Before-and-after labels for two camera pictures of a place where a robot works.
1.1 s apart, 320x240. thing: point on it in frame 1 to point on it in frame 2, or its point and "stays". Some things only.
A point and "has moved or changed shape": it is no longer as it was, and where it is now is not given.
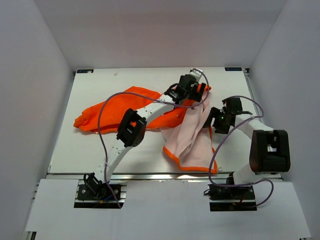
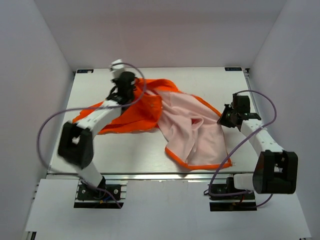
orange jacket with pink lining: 185,136 has moved or changed shape
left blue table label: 85,71 stays
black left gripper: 196,95 to 116,81
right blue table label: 233,68 stays
